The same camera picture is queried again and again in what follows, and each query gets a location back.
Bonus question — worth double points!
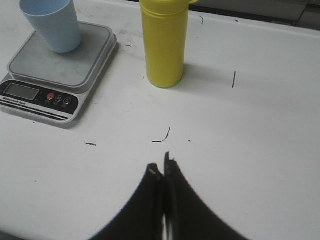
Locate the yellow squeeze bottle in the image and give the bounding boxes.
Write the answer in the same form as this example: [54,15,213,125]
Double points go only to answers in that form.
[139,0,195,89]

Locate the grey stone counter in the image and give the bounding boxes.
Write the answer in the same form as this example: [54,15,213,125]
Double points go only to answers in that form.
[191,0,320,29]

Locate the light blue plastic cup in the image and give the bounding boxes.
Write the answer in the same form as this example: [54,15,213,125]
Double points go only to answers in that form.
[19,0,82,53]

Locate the grey electronic kitchen scale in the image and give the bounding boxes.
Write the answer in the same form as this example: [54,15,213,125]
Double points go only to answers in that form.
[0,22,117,129]

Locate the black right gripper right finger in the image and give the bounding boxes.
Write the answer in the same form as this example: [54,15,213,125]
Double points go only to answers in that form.
[164,152,245,240]

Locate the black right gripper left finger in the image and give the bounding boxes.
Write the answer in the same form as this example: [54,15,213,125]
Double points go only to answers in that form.
[92,163,164,240]

